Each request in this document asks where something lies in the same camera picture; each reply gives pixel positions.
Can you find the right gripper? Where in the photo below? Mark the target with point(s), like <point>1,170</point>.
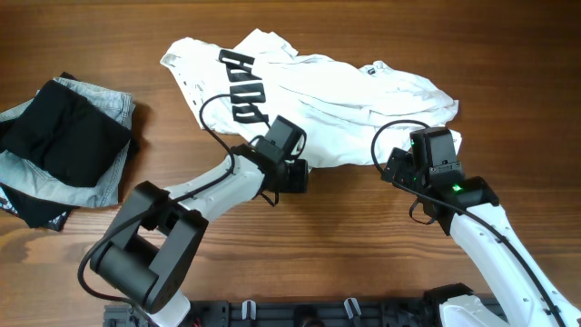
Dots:
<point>401,177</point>

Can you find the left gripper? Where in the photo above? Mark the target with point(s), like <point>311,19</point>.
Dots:
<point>300,175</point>

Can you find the white t-shirt with black print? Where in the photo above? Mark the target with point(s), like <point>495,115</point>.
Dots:
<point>350,115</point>

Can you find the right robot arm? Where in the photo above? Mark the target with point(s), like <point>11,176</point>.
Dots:
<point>470,213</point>

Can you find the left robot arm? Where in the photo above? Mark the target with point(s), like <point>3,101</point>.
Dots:
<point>149,247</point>

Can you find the black folded garment on top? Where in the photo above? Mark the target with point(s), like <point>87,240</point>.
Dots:
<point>64,134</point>

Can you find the black patterned garment at bottom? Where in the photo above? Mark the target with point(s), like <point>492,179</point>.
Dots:
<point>36,212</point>

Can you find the light blue denim garment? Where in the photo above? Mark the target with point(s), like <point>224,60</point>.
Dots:
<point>24,176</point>

